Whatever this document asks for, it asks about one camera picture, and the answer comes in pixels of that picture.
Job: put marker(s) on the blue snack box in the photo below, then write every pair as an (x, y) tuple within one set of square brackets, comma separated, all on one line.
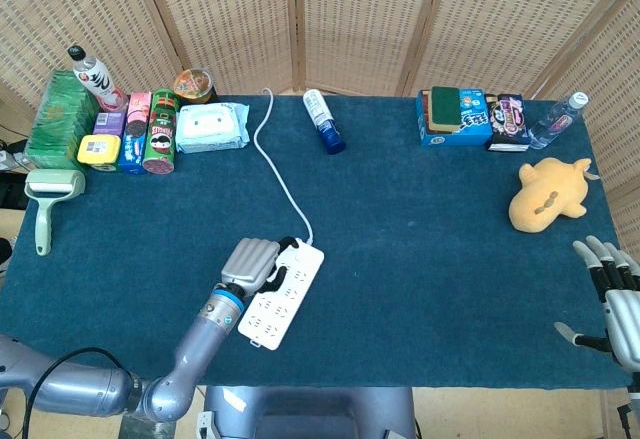
[(465, 124)]

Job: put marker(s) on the white power strip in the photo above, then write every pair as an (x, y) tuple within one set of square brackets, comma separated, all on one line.
[(282, 296)]

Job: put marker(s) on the green Pringles can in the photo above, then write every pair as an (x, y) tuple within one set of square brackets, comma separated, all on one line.
[(161, 134)]

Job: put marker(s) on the yellow lidded container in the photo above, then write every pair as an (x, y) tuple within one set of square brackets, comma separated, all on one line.
[(99, 151)]

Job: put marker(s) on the white bottle blue cap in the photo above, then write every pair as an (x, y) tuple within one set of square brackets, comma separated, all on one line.
[(324, 119)]

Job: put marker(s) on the green lint roller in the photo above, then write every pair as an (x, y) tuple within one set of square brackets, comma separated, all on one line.
[(50, 199)]

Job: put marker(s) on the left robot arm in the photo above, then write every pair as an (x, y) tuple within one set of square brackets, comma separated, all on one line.
[(150, 359)]

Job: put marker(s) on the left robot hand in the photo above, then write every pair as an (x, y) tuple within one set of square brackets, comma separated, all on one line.
[(252, 266)]

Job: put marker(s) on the instant noodle cup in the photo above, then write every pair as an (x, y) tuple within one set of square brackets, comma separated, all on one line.
[(194, 84)]

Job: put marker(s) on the green scouring sponge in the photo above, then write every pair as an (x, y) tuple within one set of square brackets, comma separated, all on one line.
[(444, 108)]

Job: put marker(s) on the robot base torso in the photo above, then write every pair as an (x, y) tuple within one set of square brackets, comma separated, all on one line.
[(307, 411)]

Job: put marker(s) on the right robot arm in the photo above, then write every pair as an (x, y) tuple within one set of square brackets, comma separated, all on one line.
[(631, 399)]

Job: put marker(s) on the yellow plush toy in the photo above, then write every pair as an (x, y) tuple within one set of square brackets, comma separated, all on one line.
[(547, 196)]

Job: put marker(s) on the pink blue cookie box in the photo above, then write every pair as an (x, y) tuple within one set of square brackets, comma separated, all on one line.
[(135, 134)]

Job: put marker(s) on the blue table cloth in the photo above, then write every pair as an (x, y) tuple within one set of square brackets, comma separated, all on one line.
[(320, 239)]

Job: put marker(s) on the wet wipes pack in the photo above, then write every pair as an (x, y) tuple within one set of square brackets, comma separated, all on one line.
[(210, 126)]

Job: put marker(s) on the green tea box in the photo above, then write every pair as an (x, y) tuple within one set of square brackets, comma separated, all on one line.
[(60, 121)]

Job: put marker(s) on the woven folding screen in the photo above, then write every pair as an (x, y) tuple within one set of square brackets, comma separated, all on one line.
[(320, 24)]

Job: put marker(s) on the white drink bottle black cap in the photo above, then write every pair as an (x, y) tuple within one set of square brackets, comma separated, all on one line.
[(97, 81)]

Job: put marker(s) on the clear water bottle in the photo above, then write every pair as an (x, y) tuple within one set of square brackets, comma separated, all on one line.
[(557, 121)]

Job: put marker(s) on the dark snack bag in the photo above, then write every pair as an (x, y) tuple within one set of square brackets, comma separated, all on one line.
[(507, 120)]

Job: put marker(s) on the purple small box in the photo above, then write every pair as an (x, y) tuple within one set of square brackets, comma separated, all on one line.
[(109, 123)]

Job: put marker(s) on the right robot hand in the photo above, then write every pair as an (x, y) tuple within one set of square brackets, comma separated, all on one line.
[(617, 304)]

